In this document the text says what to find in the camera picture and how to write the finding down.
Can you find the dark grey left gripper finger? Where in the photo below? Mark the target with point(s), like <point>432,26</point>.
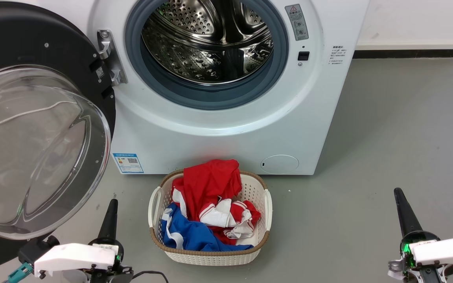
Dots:
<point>105,228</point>
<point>114,224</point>

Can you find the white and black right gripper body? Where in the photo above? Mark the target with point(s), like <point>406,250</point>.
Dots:
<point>442,251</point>

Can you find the red and white striped garment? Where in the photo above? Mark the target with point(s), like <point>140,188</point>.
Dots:
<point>226,220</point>

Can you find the white and dark baseboard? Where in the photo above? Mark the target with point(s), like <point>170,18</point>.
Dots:
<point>411,49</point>

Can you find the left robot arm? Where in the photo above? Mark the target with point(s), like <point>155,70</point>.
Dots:
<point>34,247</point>

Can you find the black round glass washer door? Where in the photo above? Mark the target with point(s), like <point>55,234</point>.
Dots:
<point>34,137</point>

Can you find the blue and white garment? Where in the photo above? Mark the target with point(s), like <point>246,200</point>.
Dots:
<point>189,234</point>

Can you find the small printed text sticker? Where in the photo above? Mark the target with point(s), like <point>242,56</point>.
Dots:
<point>336,55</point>

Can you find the perforated steel washer drum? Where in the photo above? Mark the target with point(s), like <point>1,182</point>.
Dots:
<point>195,43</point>

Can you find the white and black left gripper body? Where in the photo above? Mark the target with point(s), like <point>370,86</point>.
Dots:
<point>73,255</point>

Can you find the cream perforated laundry basket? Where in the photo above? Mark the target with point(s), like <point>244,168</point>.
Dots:
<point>256,196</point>

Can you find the red shirt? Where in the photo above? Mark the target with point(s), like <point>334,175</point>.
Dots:
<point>207,181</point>

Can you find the silver metal door hinge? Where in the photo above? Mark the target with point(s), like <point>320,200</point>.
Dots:
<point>110,55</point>

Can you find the black door latch socket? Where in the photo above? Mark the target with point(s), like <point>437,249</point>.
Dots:
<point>303,56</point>

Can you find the grey warning sticker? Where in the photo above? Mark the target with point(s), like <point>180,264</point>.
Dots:
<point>297,22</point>

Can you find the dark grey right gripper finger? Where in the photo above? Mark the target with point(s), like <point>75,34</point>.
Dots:
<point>403,220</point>
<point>410,218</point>

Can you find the blue energy label sticker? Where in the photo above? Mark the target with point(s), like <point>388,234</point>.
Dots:
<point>128,163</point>

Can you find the round white filter cover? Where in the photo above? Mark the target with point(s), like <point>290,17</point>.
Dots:
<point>280,164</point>

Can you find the white front-load washing machine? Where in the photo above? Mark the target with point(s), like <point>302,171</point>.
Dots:
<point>218,137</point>

